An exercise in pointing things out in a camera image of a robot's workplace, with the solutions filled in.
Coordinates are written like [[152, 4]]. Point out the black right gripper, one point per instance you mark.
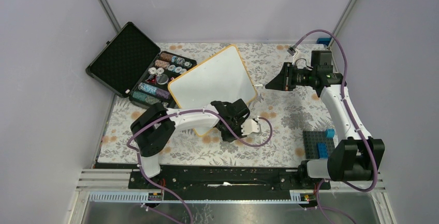
[[283, 81]]

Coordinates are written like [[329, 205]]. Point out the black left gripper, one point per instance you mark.
[[239, 122]]

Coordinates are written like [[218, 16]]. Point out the yellow framed whiteboard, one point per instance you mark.
[[222, 77]]

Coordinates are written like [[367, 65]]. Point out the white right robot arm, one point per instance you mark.
[[357, 155]]

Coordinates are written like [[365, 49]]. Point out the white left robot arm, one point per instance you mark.
[[153, 129]]

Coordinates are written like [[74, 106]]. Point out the floral table mat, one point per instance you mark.
[[290, 113]]

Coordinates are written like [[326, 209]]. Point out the grey lego baseplate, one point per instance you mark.
[[311, 138]]

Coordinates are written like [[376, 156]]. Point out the light blue lego brick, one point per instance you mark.
[[330, 133]]

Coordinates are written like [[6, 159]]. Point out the black poker chip case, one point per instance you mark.
[[136, 68]]

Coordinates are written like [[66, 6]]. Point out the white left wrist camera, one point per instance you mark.
[[250, 126]]

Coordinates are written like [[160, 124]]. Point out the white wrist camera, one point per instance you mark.
[[250, 126], [292, 50]]

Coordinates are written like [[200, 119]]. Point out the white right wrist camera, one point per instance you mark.
[[292, 50]]

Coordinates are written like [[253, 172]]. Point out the blue corner bracket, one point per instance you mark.
[[324, 41]]

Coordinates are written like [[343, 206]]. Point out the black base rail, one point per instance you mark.
[[184, 178]]

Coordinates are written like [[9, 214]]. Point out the white slotted cable duct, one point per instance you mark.
[[213, 195]]

